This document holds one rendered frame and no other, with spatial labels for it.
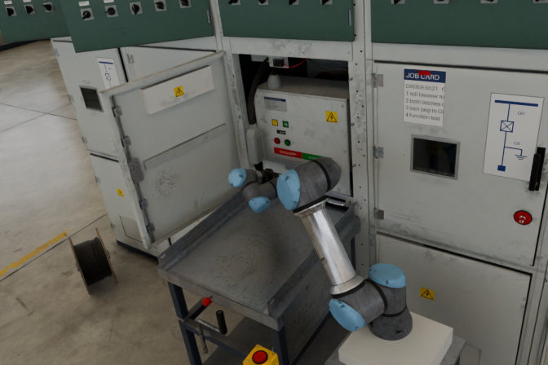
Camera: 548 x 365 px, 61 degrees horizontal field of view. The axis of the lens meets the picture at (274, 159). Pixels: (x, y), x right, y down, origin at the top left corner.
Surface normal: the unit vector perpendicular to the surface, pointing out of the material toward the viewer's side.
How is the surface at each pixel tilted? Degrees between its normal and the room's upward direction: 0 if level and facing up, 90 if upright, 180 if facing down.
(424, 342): 3
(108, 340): 0
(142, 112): 90
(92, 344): 0
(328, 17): 90
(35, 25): 90
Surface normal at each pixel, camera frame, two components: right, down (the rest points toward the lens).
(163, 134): 0.72, 0.25
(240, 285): -0.11, -0.88
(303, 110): -0.56, 0.43
